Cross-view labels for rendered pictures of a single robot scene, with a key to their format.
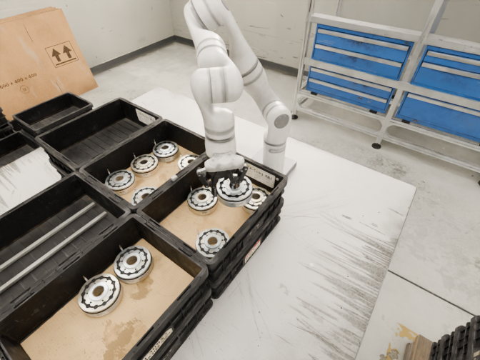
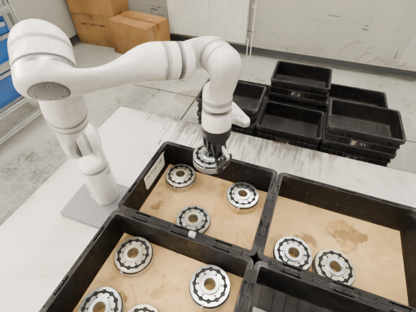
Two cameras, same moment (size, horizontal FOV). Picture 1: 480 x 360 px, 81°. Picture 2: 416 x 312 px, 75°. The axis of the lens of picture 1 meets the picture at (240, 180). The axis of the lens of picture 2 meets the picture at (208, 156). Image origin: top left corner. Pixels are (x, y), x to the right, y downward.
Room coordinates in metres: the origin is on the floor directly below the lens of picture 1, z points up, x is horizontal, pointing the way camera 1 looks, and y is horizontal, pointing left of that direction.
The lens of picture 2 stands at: (0.70, 0.56, 1.57)
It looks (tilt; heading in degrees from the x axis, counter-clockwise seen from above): 45 degrees down; 255
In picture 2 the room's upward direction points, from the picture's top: straight up
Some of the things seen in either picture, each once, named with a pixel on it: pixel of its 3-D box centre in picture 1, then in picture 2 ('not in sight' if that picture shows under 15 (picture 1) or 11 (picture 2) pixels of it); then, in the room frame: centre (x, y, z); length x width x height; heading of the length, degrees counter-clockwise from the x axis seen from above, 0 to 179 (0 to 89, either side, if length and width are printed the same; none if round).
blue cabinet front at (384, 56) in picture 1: (351, 69); not in sight; (2.24, -0.90, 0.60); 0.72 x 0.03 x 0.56; 55
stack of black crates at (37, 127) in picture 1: (68, 136); not in sight; (1.64, 1.23, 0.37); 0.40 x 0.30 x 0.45; 145
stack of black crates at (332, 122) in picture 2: not in sight; (350, 146); (-0.52, -0.42, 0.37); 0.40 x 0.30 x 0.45; 145
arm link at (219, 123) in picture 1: (213, 104); (220, 79); (0.54, 0.06, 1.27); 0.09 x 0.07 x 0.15; 99
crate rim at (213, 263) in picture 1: (216, 196); (202, 190); (0.59, 0.07, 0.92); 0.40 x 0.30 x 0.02; 144
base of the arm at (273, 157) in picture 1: (273, 156); (101, 181); (0.91, -0.14, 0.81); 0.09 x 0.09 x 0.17; 61
